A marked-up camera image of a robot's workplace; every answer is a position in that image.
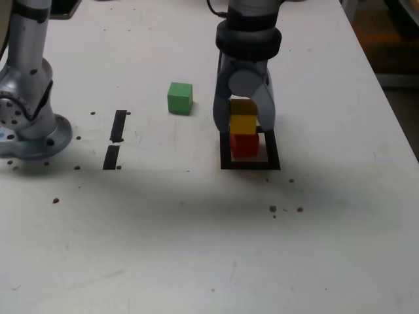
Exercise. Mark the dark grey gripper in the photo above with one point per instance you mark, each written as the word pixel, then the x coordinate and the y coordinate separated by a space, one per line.
pixel 248 64

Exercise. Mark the yellow cube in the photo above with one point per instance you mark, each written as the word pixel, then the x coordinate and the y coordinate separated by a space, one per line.
pixel 242 124

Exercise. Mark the red cube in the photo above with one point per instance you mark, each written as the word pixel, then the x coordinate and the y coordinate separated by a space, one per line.
pixel 244 147

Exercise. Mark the green cube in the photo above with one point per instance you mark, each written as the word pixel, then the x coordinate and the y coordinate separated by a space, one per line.
pixel 179 99

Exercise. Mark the black tape square outline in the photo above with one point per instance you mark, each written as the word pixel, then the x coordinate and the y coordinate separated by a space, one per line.
pixel 248 166

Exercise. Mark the black tape strip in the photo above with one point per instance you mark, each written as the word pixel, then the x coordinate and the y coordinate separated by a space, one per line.
pixel 118 126

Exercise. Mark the grey metal frame bar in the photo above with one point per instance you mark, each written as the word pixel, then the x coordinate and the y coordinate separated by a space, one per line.
pixel 399 80

